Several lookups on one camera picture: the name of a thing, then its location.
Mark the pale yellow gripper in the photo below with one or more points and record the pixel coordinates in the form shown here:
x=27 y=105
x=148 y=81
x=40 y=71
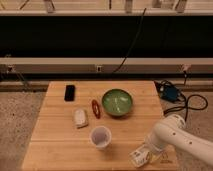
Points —
x=155 y=157

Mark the clear plastic cup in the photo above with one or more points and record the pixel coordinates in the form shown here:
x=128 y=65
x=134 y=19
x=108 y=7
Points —
x=100 y=137

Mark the blue power box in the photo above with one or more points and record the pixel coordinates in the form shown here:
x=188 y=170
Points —
x=169 y=93

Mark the left wall outlet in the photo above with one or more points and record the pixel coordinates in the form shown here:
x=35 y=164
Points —
x=10 y=69

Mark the white wall outlet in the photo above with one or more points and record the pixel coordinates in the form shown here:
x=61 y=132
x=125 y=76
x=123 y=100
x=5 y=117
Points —
x=99 y=68

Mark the black smartphone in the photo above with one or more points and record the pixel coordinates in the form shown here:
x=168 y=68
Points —
x=69 y=93

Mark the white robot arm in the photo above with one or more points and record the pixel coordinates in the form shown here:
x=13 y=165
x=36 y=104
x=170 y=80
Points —
x=171 y=131

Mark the green ceramic bowl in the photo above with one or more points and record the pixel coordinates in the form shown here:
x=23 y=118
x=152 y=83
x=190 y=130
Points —
x=117 y=102

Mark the white plastic bottle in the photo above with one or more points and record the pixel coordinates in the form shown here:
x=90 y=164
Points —
x=140 y=156

